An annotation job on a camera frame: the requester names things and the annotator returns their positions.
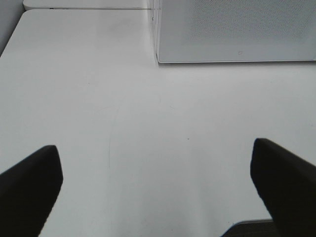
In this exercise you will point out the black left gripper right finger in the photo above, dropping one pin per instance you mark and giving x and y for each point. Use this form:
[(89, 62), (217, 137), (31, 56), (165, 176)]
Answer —
[(286, 184)]

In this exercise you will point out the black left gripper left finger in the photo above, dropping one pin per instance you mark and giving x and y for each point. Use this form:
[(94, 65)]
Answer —
[(28, 192)]

